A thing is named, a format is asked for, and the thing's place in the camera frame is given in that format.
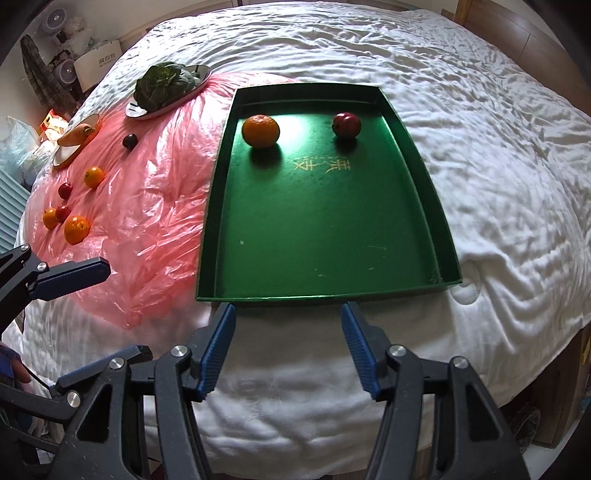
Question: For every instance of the pink plastic sheet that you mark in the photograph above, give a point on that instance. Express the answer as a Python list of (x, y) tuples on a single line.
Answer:
[(152, 194)]

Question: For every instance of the grey fan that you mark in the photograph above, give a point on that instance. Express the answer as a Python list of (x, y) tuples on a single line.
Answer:
[(68, 71), (60, 21)]

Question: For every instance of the medium orange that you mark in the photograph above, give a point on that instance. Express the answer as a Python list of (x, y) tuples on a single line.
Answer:
[(77, 230)]

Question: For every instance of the wooden bed frame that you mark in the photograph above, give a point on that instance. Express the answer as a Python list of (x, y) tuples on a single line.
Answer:
[(554, 397)]

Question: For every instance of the green bok choy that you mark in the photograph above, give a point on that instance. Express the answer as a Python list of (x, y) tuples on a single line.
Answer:
[(164, 85)]

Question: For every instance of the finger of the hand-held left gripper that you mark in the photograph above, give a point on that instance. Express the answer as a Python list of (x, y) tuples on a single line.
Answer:
[(83, 371), (69, 277)]

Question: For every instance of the carrot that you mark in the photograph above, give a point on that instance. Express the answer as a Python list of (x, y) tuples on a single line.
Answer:
[(76, 134)]

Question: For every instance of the large orange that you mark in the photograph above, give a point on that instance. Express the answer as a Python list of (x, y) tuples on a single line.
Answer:
[(261, 131)]

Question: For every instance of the green tray box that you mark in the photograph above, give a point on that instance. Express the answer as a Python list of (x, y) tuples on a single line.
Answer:
[(323, 221)]

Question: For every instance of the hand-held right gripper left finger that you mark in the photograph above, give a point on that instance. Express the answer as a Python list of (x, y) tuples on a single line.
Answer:
[(217, 355)]

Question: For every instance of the red and yellow box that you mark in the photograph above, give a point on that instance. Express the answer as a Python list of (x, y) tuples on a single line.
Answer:
[(51, 123)]

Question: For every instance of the grey ribbed radiator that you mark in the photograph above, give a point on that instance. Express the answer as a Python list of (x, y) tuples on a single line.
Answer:
[(11, 212)]

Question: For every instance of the clear plastic bag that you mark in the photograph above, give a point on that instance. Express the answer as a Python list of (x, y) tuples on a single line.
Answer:
[(16, 143)]

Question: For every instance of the white paper bag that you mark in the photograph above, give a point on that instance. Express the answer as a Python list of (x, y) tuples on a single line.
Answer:
[(97, 64)]

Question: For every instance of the small orange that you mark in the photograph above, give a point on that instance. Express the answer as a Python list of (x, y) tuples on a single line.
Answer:
[(94, 177), (49, 219)]

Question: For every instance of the small red fruit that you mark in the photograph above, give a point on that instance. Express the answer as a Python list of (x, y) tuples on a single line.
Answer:
[(63, 213), (64, 190)]

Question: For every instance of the wooden headboard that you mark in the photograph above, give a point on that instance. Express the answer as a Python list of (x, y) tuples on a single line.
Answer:
[(521, 37)]

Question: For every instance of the dark plum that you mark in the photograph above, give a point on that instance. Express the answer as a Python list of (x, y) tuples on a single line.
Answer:
[(130, 141)]

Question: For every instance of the red apple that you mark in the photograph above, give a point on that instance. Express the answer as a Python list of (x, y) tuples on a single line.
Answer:
[(346, 125)]

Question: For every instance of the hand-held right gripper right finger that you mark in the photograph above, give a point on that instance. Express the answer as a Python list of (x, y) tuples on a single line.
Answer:
[(358, 350)]

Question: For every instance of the white quilt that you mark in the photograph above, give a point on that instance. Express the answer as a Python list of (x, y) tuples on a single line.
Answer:
[(485, 184)]

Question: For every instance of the plaid cloth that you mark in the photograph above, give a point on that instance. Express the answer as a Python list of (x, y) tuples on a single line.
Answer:
[(39, 69)]

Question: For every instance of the oval metal plate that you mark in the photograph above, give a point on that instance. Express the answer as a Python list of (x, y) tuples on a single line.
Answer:
[(136, 111)]

